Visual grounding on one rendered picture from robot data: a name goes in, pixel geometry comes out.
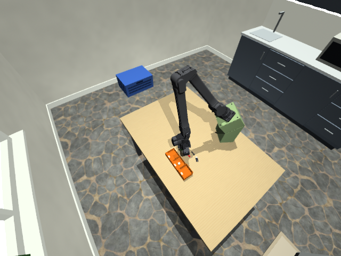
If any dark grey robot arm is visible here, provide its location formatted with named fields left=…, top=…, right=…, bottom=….
left=170, top=65, right=236, bottom=156

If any orange bin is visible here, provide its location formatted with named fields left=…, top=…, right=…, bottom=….
left=165, top=148, right=193, bottom=180

